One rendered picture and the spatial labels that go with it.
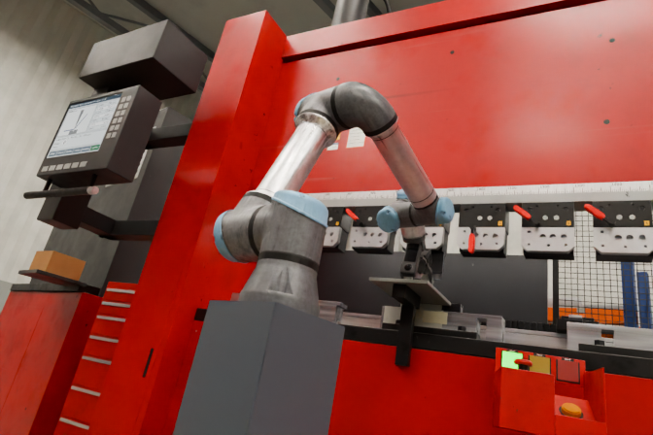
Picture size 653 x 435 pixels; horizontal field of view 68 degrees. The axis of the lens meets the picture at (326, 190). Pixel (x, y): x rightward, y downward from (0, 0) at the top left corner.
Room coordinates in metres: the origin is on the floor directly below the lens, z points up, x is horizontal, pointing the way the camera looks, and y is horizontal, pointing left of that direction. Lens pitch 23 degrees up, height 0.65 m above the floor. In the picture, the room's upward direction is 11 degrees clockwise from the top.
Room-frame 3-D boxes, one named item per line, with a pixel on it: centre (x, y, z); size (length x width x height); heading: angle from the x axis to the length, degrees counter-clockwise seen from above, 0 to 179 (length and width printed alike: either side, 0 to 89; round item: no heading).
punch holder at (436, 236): (1.62, -0.38, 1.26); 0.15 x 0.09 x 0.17; 58
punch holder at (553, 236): (1.41, -0.72, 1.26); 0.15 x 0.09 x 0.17; 58
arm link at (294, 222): (0.91, 0.05, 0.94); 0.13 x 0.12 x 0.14; 45
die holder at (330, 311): (1.90, 0.07, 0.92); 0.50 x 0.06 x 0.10; 58
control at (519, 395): (1.12, -0.56, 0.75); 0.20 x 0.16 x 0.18; 73
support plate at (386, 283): (1.48, -0.32, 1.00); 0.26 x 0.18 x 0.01; 148
